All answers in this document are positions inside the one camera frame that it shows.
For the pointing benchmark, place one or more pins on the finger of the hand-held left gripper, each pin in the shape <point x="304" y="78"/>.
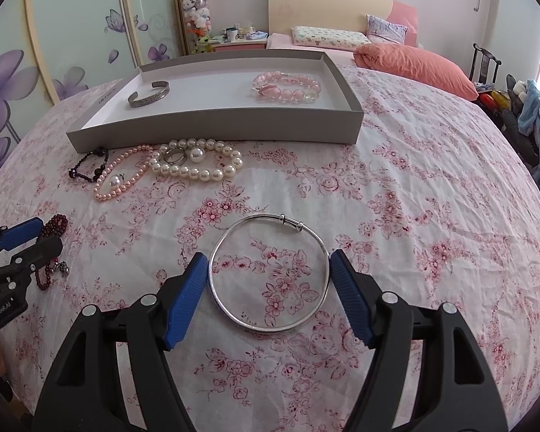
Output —
<point x="40" y="252"/>
<point x="20" y="231"/>

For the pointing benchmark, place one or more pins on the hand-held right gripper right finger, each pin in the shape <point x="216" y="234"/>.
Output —
<point x="351" y="297"/>

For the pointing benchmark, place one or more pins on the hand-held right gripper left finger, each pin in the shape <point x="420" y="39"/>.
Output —
<point x="186" y="297"/>

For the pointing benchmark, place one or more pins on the silver bangle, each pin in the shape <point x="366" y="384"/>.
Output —
<point x="291" y="222"/>

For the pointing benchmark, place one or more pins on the white pearl earring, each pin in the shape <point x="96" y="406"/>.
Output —
<point x="115" y="181"/>
<point x="196" y="154"/>

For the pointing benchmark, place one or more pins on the grey cardboard tray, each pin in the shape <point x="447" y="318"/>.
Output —
<point x="216" y="99"/>

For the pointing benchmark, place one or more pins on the pink floral bedsheet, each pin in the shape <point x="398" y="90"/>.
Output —
<point x="409" y="216"/>

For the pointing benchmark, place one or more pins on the floral sliding-door wardrobe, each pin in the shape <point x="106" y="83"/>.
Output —
<point x="72" y="18"/>

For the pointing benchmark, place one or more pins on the black swivel chair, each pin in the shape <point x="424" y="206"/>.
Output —
<point x="519" y="139"/>

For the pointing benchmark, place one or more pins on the orange quilt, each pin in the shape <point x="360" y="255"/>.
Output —
<point x="423" y="67"/>

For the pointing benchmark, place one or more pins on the colourful toy pile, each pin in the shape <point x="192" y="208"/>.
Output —
<point x="497" y="99"/>

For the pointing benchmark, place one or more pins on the green yellow plush toy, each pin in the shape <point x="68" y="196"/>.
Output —
<point x="203" y="45"/>

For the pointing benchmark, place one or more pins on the pink nightstand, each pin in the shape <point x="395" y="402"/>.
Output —
<point x="238" y="47"/>

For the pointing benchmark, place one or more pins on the blue plush garment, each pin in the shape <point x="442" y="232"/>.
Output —
<point x="537" y="117"/>

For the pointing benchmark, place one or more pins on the white patterned pillow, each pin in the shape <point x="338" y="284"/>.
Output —
<point x="328" y="38"/>

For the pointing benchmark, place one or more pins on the black wooden chair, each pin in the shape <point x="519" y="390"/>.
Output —
<point x="477" y="60"/>

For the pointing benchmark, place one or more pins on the purple patterned pillow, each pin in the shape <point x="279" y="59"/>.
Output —
<point x="384" y="29"/>

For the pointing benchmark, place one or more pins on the blue cloth bundle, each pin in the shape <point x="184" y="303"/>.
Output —
<point x="256" y="35"/>

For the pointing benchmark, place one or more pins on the plush toy display tube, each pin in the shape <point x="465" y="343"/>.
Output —
<point x="197" y="13"/>

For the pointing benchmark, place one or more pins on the cream pink headboard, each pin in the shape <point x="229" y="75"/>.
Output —
<point x="324" y="4"/>

